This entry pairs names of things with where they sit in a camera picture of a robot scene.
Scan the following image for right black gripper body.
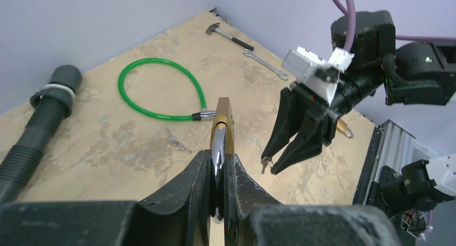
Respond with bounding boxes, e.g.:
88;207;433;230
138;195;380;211
292;69;386;118

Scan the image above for black corrugated drain hose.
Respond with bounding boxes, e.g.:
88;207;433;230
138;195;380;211
0;65;83;204

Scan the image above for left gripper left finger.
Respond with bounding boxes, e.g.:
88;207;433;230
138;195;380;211
1;150;211;245

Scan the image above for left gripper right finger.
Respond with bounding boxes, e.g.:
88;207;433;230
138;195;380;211
223;154;401;245

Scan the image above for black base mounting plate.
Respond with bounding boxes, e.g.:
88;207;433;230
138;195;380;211
352;127;382;205

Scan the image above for large brass padlock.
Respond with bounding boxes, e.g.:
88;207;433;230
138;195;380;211
210;97;235;224

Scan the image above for steel wrench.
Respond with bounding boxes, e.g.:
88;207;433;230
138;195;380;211
243;49;288;81

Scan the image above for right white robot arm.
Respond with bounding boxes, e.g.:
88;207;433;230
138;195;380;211
261;10;455;174

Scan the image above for small brass padlock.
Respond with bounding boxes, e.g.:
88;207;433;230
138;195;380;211
337;118;354;139

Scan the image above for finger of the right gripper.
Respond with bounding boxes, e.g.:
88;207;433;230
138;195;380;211
261;87;314;161
270;107;336;175

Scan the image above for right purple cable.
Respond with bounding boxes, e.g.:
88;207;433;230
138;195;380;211
327;0;456;53

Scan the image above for small black-handled hammer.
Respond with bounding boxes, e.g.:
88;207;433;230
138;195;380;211
205;23;254;51

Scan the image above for green cable lock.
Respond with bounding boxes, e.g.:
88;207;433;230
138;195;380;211
118;57;217;122

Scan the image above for large padlock key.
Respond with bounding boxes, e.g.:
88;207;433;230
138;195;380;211
261;157;274;174

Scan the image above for cable lock keys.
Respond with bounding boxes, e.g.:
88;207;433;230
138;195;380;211
166;129;192;153

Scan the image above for aluminium frame rail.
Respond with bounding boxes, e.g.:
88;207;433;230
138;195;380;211
364;131;444;221

